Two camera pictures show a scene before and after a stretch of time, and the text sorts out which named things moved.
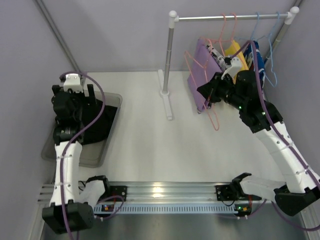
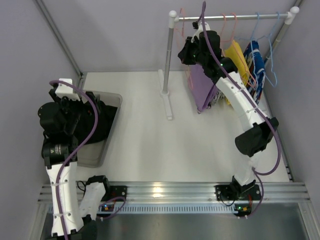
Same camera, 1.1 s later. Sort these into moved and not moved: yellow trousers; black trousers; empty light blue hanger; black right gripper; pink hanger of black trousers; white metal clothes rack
Moved: black right gripper; pink hanger of black trousers
Not moved: yellow trousers; black trousers; white metal clothes rack; empty light blue hanger
